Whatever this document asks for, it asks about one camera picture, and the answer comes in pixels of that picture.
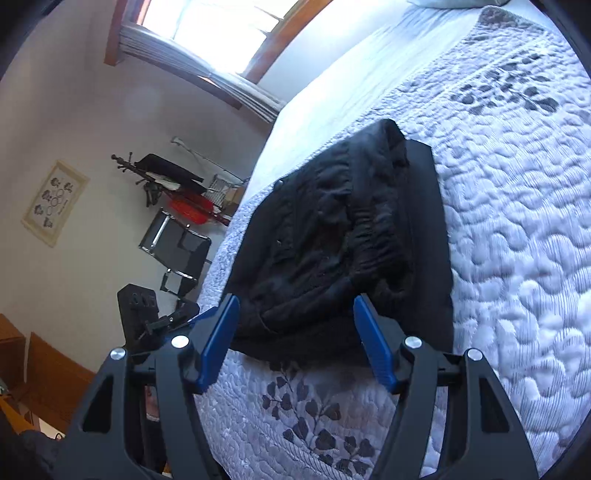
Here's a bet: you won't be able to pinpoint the metal pole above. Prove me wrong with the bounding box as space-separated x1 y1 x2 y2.
171 135 252 183

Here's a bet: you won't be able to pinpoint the coat rack with black garment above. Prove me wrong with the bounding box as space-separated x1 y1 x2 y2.
111 150 205 208

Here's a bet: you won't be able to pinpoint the wooden framed window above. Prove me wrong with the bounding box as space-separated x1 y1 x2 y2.
104 0 333 86

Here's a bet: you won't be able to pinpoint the black pants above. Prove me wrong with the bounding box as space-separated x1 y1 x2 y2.
223 119 455 370

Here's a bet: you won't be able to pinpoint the wooden cabinet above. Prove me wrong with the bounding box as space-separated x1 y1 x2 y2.
0 314 95 435

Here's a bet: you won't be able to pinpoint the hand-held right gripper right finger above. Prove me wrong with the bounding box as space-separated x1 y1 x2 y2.
352 293 539 480

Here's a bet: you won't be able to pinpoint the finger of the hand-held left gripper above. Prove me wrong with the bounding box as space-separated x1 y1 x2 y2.
145 298 201 334

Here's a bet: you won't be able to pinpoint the framed wall picture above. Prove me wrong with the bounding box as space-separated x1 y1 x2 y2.
21 159 90 247

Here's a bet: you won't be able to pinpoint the red cloth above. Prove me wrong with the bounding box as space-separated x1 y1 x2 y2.
168 191 232 227

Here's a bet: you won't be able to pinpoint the striped grey curtain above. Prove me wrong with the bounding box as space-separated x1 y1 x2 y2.
119 25 287 123

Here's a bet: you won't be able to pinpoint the white bed sheet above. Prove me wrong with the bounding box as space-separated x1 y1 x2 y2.
249 0 485 199

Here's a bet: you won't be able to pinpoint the black chrome-frame chair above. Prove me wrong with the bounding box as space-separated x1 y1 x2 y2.
139 208 213 296

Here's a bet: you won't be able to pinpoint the bed with patterned quilt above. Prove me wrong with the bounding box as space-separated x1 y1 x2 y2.
189 4 587 480

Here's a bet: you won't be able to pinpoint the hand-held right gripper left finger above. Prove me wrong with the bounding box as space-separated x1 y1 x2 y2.
53 293 242 480

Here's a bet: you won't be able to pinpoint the wire rack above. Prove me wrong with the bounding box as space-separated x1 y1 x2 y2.
208 171 245 206

